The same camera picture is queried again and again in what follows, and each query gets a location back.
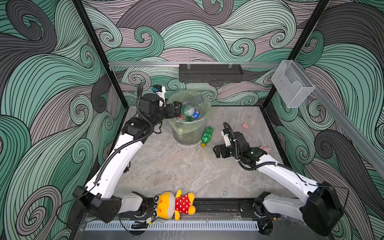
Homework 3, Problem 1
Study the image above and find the green sprite bottle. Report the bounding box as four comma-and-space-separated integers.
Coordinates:
201, 127, 214, 148

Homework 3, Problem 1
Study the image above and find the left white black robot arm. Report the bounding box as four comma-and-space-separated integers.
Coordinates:
73, 93, 183, 223

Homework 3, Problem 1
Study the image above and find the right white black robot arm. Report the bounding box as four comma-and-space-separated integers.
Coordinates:
213, 130, 344, 237

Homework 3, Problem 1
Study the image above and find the grey mesh waste bin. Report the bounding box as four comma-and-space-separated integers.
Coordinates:
168, 91, 212, 146

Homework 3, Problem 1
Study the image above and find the green plastic bin liner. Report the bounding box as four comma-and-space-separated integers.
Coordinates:
166, 91, 212, 136

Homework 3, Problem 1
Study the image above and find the yellow plush toy red dress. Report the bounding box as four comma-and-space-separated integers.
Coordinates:
152, 190, 196, 221

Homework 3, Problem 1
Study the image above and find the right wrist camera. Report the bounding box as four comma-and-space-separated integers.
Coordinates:
221, 130, 232, 147

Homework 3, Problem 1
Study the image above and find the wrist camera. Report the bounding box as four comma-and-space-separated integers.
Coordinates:
153, 85, 166, 96
221, 130, 232, 147

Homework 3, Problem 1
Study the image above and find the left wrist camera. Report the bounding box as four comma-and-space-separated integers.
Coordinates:
153, 85, 166, 96

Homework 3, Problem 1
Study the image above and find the black wall shelf tray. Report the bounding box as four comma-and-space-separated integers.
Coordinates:
179, 64, 244, 84

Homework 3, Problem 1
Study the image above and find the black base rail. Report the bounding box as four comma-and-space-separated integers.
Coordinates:
80, 197, 319, 220

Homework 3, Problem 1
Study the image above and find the clear acrylic wall holder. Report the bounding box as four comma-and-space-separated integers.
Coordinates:
271, 60, 315, 109

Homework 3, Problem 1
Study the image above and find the aluminium wall rail back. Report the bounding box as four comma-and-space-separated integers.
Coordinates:
108, 61, 281, 69

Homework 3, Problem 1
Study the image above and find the aluminium wall rail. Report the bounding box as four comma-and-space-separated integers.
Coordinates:
108, 61, 281, 69
296, 63, 384, 176

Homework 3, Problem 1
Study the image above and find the white slotted cable duct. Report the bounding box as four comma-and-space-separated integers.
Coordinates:
85, 220, 259, 232

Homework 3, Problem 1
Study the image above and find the aluminium wall rail right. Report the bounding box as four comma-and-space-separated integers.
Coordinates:
296, 63, 384, 176

